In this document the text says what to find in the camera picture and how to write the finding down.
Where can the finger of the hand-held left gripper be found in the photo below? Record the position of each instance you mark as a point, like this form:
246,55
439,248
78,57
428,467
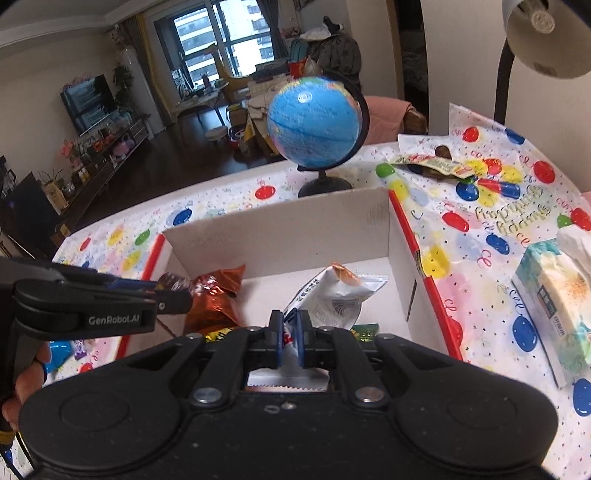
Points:
134,285
175,302

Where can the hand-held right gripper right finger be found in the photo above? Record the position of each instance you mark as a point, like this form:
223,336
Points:
304,341

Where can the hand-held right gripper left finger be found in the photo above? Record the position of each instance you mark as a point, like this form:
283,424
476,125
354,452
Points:
276,341

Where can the small purple candy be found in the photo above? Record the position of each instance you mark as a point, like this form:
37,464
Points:
79,350

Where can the blue cookie packet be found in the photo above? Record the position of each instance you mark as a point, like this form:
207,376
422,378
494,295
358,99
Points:
60,353

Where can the brown foil snack packet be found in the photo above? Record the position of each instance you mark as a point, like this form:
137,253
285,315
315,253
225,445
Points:
212,304

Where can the white snack packet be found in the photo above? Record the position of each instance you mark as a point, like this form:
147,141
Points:
332,300

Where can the gold foil candy packet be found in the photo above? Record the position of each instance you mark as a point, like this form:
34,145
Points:
221,334

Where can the green snack packet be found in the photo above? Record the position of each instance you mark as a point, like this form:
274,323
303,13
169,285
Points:
364,332

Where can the red cardboard box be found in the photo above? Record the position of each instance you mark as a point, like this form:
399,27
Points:
286,240

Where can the person's left hand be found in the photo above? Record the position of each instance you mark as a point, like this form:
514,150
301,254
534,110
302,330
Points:
30,374

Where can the large black furniture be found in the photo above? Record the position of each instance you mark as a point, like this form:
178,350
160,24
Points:
27,212

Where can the low dark tv cabinet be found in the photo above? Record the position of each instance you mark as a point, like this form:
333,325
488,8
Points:
115,170

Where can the small round white stool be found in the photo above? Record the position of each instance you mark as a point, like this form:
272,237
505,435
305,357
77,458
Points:
216,133

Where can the television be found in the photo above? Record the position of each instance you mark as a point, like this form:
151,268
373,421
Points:
87,104

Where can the white coffee table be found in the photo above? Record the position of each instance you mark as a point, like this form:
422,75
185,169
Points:
198,99

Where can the brown cardboard box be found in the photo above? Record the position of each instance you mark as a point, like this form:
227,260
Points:
238,115

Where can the tall potted plant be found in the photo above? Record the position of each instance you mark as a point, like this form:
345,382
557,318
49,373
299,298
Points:
123,85

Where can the beige curtain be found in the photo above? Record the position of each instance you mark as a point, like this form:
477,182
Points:
152,69

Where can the flat colourful snack wrapper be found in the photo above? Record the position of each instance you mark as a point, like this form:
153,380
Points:
434,165

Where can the blue desk globe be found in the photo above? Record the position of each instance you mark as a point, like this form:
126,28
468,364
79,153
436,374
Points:
314,120

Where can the yellow wooden chair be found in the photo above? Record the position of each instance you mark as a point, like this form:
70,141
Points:
240,85

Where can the pink cloth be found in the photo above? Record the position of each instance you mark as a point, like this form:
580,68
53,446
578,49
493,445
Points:
388,115

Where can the tissue pack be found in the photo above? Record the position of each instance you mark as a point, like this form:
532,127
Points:
554,295

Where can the red bag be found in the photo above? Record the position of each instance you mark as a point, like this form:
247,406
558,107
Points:
298,68

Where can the large window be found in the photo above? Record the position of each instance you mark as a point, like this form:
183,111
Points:
240,27

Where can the grey curtain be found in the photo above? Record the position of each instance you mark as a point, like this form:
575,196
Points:
272,27

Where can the pile of clothes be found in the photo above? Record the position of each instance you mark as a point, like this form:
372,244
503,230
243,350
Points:
337,50

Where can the silver desk lamp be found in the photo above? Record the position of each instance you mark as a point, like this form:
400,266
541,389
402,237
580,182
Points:
554,50

